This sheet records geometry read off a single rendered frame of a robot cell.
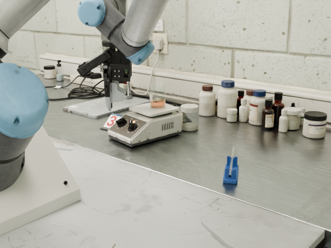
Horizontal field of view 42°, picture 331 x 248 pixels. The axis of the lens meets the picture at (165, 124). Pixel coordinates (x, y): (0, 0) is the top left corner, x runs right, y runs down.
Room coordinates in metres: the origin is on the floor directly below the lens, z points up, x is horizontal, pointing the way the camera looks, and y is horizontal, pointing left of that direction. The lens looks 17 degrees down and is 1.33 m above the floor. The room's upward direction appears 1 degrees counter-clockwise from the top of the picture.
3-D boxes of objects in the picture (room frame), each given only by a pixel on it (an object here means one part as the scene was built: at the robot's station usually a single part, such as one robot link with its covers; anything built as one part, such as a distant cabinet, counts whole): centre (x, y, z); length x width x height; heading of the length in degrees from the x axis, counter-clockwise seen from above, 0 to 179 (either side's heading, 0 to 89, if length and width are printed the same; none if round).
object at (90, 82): (2.07, 0.32, 0.92); 0.40 x 0.06 x 0.04; 49
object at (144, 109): (1.32, 0.04, 0.98); 0.12 x 0.12 x 0.01; 39
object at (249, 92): (1.50, -0.30, 0.95); 0.06 x 0.06 x 0.10
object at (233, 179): (0.98, -0.16, 0.92); 0.10 x 0.03 x 0.04; 169
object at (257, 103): (1.43, -0.32, 0.96); 0.06 x 0.06 x 0.11
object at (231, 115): (1.45, -0.23, 0.92); 0.04 x 0.04 x 0.04
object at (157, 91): (1.33, 0.02, 1.02); 0.06 x 0.05 x 0.08; 151
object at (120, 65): (1.31, 0.15, 1.14); 0.09 x 0.08 x 0.12; 90
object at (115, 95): (1.29, 0.15, 1.03); 0.06 x 0.03 x 0.09; 90
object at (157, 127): (1.31, 0.06, 0.94); 0.22 x 0.13 x 0.08; 129
